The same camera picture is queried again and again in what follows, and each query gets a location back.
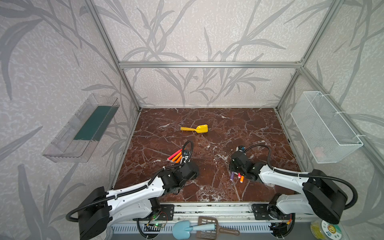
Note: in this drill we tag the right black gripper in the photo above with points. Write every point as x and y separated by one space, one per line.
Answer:
236 173

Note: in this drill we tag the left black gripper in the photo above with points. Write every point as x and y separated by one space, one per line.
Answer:
182 160

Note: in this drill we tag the orange highlighter pen group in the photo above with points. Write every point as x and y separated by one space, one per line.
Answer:
177 157

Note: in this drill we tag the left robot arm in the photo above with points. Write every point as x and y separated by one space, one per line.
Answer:
102 208

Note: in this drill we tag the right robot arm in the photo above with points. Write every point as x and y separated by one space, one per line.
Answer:
315 193

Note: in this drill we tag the pink highlighter pen upper group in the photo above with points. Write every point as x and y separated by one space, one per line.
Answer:
173 155

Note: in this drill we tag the light blue toy shovel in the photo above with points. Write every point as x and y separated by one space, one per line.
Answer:
182 230

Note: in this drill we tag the yellow toy shovel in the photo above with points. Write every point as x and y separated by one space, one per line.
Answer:
199 129

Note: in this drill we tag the brown toy spatula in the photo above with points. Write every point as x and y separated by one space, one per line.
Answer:
212 235

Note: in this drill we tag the yellow green tape roll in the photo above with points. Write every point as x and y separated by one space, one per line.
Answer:
323 230

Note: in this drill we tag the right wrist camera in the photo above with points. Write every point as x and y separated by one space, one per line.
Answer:
241 148

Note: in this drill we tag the aluminium front rail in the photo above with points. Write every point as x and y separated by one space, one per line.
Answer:
226 211

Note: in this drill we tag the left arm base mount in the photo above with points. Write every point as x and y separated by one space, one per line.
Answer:
157 211

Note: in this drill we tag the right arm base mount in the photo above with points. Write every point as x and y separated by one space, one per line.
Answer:
269 211

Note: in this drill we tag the white wire mesh basket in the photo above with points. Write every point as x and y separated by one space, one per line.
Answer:
327 134

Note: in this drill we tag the clear plastic wall bin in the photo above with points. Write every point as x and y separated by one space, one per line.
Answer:
78 139

